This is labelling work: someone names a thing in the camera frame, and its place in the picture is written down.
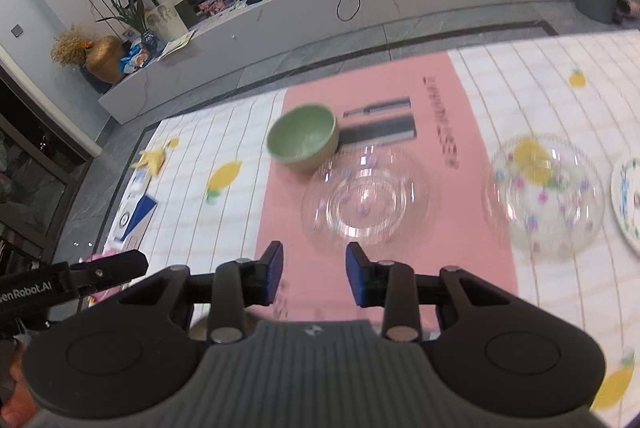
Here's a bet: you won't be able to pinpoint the blue white booklet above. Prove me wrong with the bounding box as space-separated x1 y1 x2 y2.
107 168 159 245

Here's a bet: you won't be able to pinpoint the person's left hand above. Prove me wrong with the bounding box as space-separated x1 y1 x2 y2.
0 339 41 420

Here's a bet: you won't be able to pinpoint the floral clear glass bowl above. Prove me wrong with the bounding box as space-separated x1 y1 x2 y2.
481 134 607 259

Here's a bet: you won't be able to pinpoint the yellow banana peel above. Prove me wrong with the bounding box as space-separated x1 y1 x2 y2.
131 138 180 174

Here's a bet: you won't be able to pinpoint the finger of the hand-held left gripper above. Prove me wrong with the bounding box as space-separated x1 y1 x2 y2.
69 250 150 305

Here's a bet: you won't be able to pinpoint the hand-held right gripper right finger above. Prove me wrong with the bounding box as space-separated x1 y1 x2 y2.
346 242 516 341

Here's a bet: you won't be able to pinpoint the pink packet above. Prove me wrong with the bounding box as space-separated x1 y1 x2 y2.
79 247 132 306

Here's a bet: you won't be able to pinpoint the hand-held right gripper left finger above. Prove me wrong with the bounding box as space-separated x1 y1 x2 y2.
117 240 285 344

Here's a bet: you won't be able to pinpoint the white marble tv cabinet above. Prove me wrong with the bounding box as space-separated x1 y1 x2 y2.
97 0 576 127

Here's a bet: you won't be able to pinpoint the checked lemon tablecloth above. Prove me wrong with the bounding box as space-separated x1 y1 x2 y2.
97 30 640 425

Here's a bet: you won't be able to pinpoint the pink printed placemat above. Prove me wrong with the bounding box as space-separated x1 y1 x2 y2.
245 52 521 324

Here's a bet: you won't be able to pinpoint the white printed pot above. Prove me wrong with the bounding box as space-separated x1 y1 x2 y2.
144 4 189 40

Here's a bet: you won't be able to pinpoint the green ceramic bowl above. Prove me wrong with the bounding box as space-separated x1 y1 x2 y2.
265 104 340 175

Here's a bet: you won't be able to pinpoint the dried flower bunch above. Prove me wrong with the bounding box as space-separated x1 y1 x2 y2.
50 25 95 69

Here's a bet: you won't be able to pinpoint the open booklet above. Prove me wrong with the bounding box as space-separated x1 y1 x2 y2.
160 30 196 59

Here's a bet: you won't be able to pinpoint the pink slippers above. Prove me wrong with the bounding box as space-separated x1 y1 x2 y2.
615 0 640 24

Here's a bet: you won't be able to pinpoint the golden vase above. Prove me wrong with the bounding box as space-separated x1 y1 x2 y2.
82 35 126 84

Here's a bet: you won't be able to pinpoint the white printed plate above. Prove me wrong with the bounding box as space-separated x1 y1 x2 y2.
610 156 640 257

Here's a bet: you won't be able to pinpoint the blue snack packet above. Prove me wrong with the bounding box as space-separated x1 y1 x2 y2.
117 40 152 74

